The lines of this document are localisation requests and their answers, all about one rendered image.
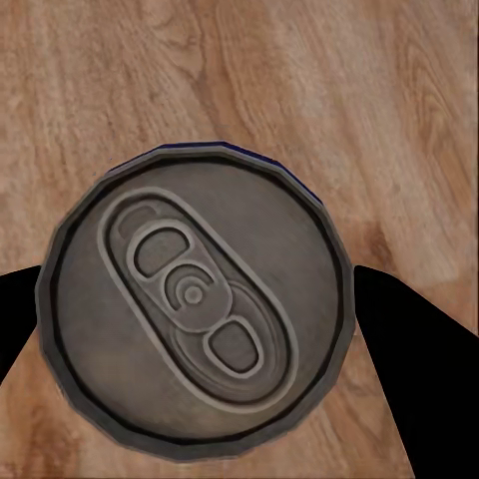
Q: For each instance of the can of soda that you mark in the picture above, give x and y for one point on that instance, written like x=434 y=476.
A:
x=197 y=303

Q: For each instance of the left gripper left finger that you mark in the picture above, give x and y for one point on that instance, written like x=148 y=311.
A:
x=18 y=317

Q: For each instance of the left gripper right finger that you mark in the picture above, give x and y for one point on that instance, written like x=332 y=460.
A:
x=428 y=365

